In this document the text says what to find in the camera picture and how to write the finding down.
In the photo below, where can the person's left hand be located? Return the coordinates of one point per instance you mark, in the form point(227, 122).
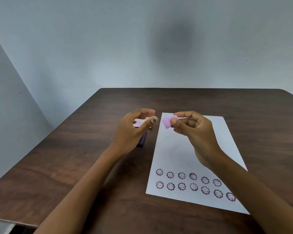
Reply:
point(125, 135)

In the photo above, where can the person's right hand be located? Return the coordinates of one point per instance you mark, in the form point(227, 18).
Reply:
point(201, 140)

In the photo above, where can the person's left thumb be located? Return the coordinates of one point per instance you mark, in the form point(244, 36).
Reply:
point(148, 124)

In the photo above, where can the person's right thumb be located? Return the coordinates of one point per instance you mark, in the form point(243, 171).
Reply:
point(182, 123)

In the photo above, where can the pink stamp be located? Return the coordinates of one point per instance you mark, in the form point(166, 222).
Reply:
point(167, 122)

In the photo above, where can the person's left forearm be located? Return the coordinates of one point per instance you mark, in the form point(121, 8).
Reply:
point(83, 192)

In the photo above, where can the person's right forearm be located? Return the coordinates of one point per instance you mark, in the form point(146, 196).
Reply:
point(254, 194)

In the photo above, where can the purple ink pad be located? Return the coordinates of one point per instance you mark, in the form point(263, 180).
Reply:
point(143, 140)

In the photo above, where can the white paper sheet with flower stamps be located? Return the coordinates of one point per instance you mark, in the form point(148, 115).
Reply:
point(175, 153)

